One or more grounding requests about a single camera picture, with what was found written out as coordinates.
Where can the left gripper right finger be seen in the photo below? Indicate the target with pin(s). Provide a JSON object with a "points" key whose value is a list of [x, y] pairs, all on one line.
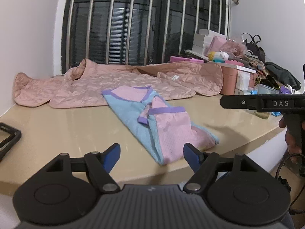
{"points": [[204, 166]]}

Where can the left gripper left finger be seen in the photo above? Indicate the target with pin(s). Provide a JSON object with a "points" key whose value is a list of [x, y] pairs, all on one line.
{"points": [[99, 166]]}

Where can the pink blue mesh garment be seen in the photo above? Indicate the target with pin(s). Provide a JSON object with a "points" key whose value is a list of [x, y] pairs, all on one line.
{"points": [[161, 128]]}

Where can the person's right hand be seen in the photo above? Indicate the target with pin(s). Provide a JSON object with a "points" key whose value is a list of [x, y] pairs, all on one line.
{"points": [[293, 148]]}

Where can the dark green cloth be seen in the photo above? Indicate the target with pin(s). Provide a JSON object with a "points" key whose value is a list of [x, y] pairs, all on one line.
{"points": [[282, 75]]}

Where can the pink storage box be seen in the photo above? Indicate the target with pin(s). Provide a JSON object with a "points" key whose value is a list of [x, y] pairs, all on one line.
{"points": [[232, 75]]}

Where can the black handbag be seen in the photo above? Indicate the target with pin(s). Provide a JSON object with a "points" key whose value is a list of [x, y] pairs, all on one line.
{"points": [[252, 46]]}

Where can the pink quilted jacket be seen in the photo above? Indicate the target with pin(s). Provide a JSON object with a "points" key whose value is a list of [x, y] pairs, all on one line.
{"points": [[82, 86]]}

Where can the small plush toy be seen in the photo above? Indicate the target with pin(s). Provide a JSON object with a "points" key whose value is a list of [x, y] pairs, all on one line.
{"points": [[218, 56]]}

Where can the white jacket care label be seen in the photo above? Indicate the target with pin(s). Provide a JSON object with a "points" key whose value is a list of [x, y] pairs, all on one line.
{"points": [[175, 77]]}

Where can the stacked white boxes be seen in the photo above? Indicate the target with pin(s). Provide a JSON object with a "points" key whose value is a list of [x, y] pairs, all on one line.
{"points": [[203, 40]]}

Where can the magenta flat box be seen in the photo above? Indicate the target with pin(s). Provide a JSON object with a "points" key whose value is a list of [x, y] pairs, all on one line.
{"points": [[187, 59]]}

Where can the black frame on table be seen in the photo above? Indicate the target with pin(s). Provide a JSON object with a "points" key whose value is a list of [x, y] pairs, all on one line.
{"points": [[9, 142]]}

